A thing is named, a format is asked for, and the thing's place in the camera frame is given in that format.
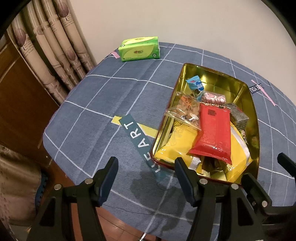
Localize red snack packet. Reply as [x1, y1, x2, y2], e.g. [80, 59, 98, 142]
[189, 103, 232, 164]

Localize red gold toffee tin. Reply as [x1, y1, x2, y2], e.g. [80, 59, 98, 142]
[151, 63, 260, 183]

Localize grey seaweed snack block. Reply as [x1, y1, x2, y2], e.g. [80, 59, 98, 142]
[225, 103, 249, 130]

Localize pink candy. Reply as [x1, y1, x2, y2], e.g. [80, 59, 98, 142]
[201, 91, 226, 105]

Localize clear bag fried twists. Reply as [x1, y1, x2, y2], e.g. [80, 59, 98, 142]
[164, 92, 201, 131]

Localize blue candy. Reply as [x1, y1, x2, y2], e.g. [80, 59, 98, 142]
[186, 75, 204, 96]

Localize beige fabric cushion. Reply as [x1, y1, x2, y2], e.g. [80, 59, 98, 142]
[0, 146, 49, 233]

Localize yellow snack bag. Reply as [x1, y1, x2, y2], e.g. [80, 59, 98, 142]
[154, 121, 252, 182]

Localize brown wooden cabinet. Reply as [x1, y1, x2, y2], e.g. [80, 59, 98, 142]
[0, 34, 61, 163]

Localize blue checked tablecloth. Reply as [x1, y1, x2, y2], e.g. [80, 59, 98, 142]
[43, 43, 295, 240]

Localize beige patterned curtain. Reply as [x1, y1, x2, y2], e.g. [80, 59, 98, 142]
[7, 1, 94, 104]

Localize green tissue pack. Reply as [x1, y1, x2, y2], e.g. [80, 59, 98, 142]
[118, 36, 160, 62]

